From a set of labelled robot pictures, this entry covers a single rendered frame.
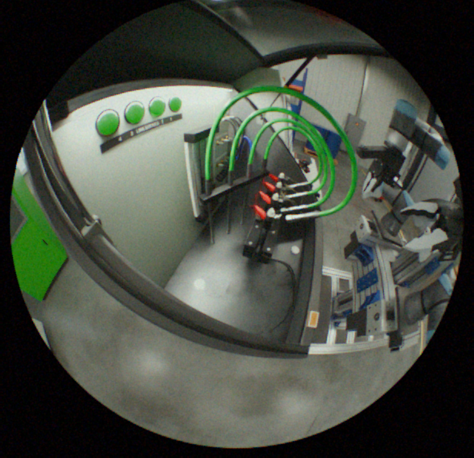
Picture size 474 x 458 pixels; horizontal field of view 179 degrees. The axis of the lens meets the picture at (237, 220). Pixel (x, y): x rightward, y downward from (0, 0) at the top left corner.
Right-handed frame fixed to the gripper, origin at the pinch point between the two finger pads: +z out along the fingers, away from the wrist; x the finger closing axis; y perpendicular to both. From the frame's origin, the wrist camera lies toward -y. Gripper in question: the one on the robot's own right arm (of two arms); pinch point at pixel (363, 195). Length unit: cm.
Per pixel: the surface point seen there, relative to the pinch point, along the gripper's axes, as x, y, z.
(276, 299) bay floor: -26.7, -15.2, 38.2
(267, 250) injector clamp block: -16.3, -26.0, 23.2
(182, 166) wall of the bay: -13, -57, 2
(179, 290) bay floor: -38, -51, 38
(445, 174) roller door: 371, 570, -120
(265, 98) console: 23, -43, -19
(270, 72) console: 23, -42, -31
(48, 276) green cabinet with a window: -154, -268, 104
